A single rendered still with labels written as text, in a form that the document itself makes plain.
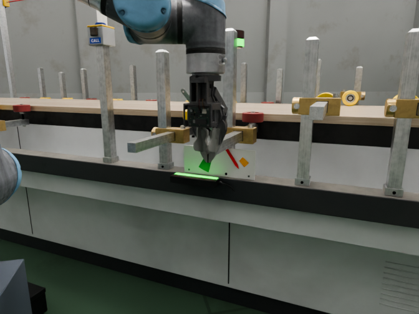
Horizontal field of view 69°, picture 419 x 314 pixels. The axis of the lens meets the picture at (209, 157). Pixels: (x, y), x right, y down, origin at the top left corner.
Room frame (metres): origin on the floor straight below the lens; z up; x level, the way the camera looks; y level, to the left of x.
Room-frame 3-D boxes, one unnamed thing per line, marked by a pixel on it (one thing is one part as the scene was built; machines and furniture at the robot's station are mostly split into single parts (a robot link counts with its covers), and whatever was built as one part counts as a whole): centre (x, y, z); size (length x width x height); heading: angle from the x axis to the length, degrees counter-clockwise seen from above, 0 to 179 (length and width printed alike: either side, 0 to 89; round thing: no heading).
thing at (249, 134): (1.02, -0.09, 0.85); 0.14 x 0.06 x 0.05; 68
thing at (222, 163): (1.02, -0.03, 0.75); 0.26 x 0.01 x 0.10; 68
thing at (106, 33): (1.22, 0.41, 1.18); 0.07 x 0.07 x 0.08; 68
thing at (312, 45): (0.93, -0.30, 0.90); 0.04 x 0.04 x 0.48; 68
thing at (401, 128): (0.84, -0.53, 0.91); 0.04 x 0.04 x 0.48; 68
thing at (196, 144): (0.74, 0.02, 0.86); 0.06 x 0.03 x 0.09; 157
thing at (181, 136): (1.12, 0.14, 0.83); 0.14 x 0.06 x 0.05; 68
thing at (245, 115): (1.16, -0.16, 0.85); 0.08 x 0.08 x 0.11
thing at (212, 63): (0.74, 0.01, 1.05); 0.10 x 0.09 x 0.05; 67
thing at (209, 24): (0.74, 0.01, 1.14); 0.10 x 0.09 x 0.12; 96
